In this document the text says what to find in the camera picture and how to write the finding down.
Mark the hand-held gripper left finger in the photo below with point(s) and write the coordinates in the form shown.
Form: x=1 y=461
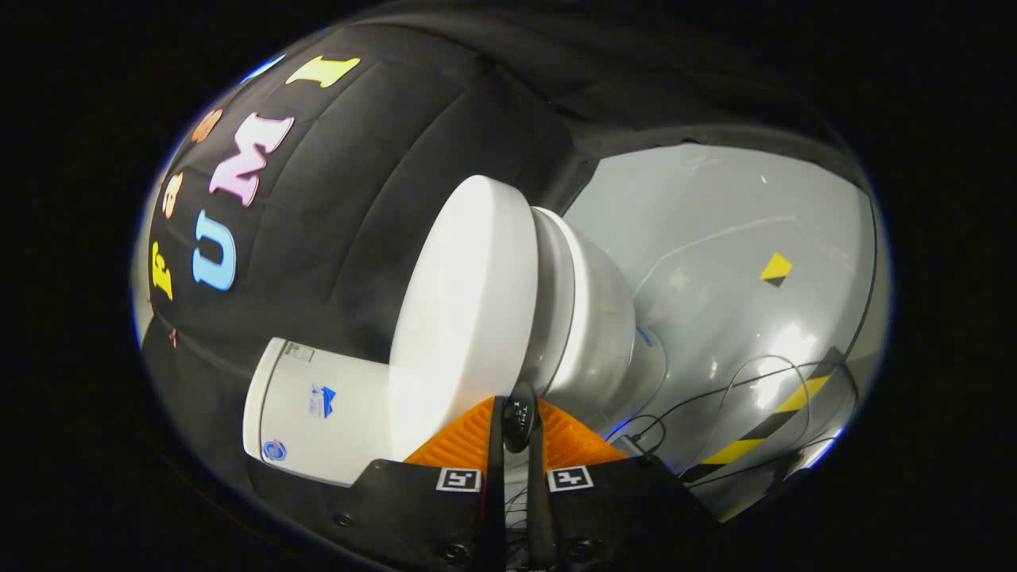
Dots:
x=496 y=492

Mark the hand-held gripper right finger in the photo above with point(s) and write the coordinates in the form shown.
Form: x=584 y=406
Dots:
x=539 y=500

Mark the white toilet bowl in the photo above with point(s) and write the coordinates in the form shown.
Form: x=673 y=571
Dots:
x=608 y=334

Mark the white toilet seat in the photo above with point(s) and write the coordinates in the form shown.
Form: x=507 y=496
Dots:
x=556 y=302

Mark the yellow black striped floor tape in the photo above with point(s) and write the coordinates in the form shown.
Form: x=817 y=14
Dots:
x=794 y=401

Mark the black backdrop cloth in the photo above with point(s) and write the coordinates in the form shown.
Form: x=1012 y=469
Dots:
x=357 y=222

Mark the small yellow black tape square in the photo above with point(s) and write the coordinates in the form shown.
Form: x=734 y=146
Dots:
x=776 y=268

